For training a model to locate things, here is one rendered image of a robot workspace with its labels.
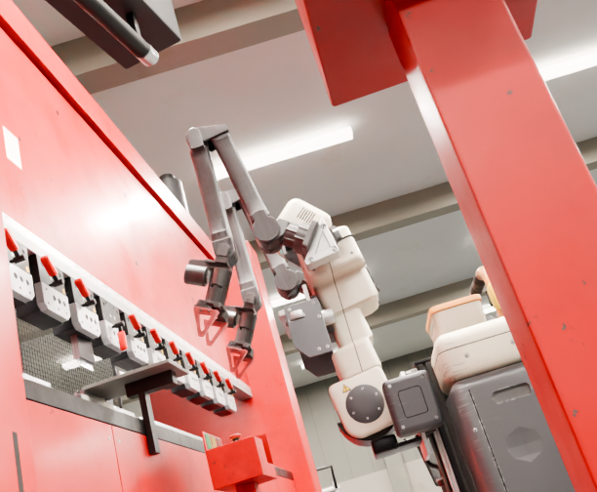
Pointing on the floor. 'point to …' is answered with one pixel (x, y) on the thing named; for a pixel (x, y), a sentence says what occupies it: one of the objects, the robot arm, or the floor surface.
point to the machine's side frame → (272, 421)
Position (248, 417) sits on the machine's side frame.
